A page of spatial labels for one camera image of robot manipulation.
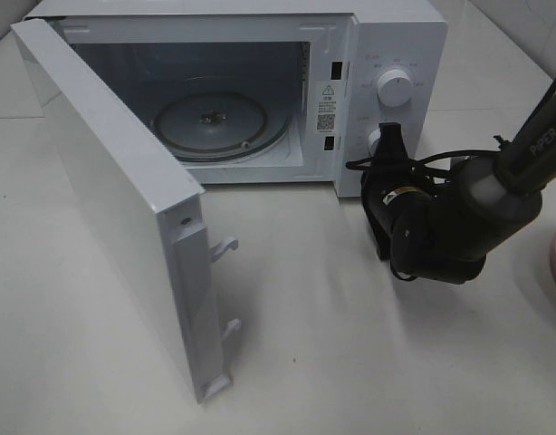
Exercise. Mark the lower white microwave knob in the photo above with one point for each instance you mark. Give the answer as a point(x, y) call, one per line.
point(373, 141)

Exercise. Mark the white microwave door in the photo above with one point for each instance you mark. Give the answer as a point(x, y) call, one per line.
point(144, 206)

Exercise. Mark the glass microwave turntable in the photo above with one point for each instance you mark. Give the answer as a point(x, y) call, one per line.
point(220, 126)

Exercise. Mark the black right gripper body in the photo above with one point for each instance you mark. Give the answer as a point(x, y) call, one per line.
point(395, 202)

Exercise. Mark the white microwave oven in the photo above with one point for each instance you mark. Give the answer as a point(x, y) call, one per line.
point(176, 95)

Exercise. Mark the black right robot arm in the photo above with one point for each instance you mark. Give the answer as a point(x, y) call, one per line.
point(438, 218)

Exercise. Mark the upper white microwave knob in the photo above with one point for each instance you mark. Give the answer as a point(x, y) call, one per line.
point(394, 87)

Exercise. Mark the white microwave knob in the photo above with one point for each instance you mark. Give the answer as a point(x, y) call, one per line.
point(373, 141)
point(394, 87)

